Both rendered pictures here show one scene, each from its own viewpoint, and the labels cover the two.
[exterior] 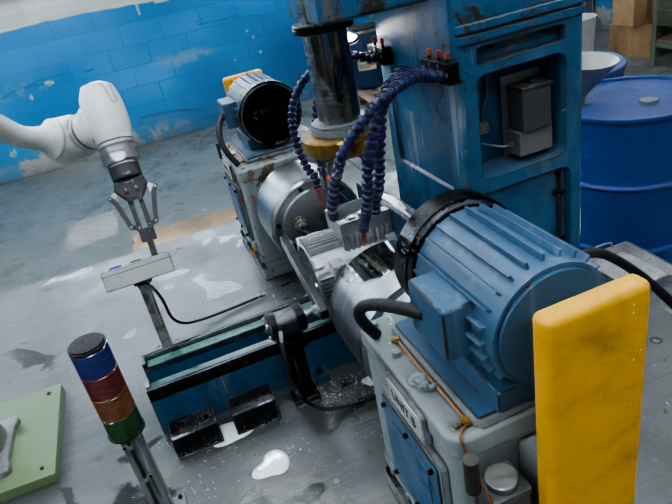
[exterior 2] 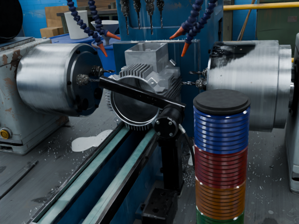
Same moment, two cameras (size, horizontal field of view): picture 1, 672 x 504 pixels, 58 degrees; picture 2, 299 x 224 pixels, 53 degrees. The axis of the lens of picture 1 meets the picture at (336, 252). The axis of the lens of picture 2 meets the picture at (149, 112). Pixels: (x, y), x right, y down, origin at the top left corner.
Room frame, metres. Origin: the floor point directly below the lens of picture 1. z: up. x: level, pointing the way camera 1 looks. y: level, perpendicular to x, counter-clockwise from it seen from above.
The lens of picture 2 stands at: (0.70, 0.70, 1.34)
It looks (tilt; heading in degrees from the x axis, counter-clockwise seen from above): 24 degrees down; 307
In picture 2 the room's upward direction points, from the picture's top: 5 degrees counter-clockwise
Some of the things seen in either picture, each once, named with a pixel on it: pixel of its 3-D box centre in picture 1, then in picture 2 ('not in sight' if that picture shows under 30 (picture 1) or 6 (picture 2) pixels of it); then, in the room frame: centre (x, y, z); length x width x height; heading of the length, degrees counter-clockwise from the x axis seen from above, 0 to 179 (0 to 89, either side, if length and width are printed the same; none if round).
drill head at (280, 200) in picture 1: (301, 205); (52, 79); (1.59, 0.07, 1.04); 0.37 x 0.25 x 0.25; 16
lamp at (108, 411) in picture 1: (112, 400); (220, 188); (0.81, 0.41, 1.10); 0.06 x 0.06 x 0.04
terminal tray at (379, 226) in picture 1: (358, 223); (147, 58); (1.26, -0.06, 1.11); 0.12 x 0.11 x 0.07; 105
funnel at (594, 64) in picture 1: (586, 87); (108, 36); (2.43, -1.15, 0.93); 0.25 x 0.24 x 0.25; 104
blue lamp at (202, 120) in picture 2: (92, 358); (220, 123); (0.81, 0.41, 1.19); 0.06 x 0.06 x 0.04
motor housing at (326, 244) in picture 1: (349, 263); (145, 90); (1.25, -0.03, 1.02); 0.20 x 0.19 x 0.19; 105
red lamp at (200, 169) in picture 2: (103, 379); (220, 158); (0.81, 0.41, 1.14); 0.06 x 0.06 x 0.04
